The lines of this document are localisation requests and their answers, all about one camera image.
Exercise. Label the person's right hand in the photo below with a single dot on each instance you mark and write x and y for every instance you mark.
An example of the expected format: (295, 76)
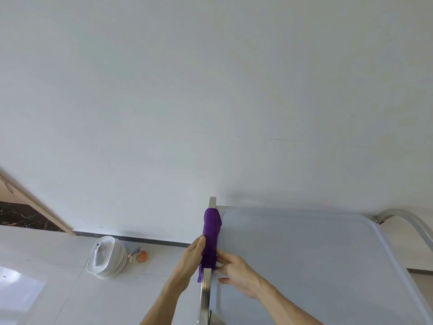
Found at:
(243, 274)

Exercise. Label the person's left hand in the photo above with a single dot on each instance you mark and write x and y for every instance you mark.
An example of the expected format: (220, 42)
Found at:
(186, 265)

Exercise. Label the person's left fingers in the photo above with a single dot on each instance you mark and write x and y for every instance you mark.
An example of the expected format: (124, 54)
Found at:
(199, 246)

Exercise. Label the person's right thumb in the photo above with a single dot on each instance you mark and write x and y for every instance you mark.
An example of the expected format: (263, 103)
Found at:
(226, 281)

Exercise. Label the purple cloth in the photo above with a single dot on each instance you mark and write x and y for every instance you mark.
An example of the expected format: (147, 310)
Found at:
(211, 240)

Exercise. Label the person's right forearm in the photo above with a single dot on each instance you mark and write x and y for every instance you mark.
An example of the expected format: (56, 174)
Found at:
(287, 308)

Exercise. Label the person's left forearm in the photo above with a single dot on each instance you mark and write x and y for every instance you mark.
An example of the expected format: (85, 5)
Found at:
(161, 306)

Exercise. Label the orange spray bottle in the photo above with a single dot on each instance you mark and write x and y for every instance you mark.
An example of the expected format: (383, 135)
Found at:
(141, 256)

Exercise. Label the grey baseboard strip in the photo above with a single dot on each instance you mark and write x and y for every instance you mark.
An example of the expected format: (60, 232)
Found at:
(135, 238)

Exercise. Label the grey plastic cart tray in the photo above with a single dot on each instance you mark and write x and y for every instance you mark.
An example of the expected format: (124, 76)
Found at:
(304, 267)

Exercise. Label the stack of white plates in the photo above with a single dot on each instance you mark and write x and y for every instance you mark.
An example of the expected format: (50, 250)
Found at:
(113, 263)

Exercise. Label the silver metal cart frame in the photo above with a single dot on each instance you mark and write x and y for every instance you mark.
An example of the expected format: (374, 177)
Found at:
(205, 301)

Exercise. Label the wooden door frame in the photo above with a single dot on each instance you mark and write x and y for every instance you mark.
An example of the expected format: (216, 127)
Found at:
(40, 208)

